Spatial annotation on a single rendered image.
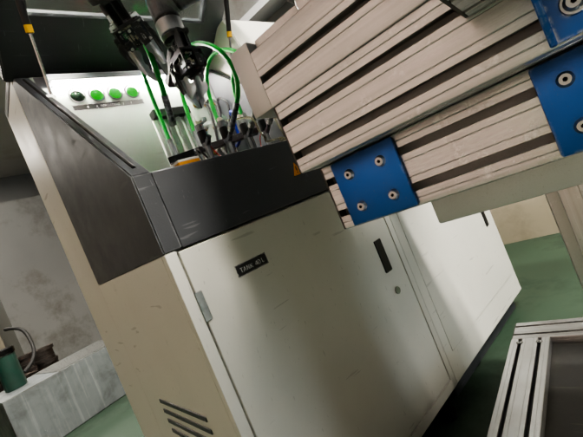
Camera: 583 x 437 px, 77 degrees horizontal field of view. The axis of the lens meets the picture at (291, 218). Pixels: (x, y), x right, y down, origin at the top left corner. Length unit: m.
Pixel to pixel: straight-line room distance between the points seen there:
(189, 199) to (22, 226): 6.26
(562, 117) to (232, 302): 0.62
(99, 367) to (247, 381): 2.38
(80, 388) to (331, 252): 2.41
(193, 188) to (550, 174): 0.60
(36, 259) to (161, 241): 6.19
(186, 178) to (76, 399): 2.45
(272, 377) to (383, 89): 0.62
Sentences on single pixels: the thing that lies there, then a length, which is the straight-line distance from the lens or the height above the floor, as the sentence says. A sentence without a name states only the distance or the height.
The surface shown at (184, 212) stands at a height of 0.85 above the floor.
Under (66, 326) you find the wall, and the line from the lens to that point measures 6.86.
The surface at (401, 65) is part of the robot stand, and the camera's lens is 0.40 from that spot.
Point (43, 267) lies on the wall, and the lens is 6.89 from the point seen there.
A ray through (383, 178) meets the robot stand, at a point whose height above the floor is 0.77.
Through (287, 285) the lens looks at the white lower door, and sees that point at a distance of 0.86.
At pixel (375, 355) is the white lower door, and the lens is 1.06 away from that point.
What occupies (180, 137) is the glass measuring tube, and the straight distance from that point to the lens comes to 1.46.
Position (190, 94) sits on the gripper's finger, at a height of 1.19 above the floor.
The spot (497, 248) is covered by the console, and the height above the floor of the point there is 0.29.
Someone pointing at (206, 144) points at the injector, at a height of 1.05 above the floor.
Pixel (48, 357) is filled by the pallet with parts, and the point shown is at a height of 0.32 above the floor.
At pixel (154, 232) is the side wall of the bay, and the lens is 0.74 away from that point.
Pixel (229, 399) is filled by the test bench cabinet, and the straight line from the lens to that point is 0.79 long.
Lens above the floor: 0.78
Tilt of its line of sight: 1 degrees down
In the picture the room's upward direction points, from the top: 23 degrees counter-clockwise
